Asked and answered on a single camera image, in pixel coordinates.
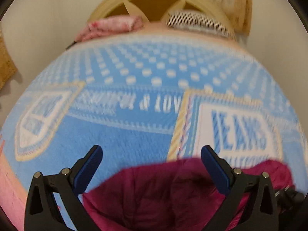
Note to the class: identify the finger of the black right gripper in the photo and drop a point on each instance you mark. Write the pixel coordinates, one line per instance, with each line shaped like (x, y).
(289, 195)

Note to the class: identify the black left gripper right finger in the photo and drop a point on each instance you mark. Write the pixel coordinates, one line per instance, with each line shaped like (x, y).
(260, 211)

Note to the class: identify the woven basket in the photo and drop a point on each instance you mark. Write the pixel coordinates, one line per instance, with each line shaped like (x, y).
(7, 66)

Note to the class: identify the pink floral folded blanket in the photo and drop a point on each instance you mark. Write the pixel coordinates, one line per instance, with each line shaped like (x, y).
(109, 26)

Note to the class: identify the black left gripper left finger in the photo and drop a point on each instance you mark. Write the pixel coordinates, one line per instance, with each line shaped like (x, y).
(42, 211)

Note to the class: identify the blue jeans print bedspread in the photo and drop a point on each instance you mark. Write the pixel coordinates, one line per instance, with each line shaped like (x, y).
(147, 98)

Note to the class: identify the magenta puffer jacket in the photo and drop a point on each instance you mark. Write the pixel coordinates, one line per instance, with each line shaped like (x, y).
(177, 195)

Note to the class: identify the striped pillow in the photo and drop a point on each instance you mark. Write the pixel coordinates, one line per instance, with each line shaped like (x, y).
(196, 21)

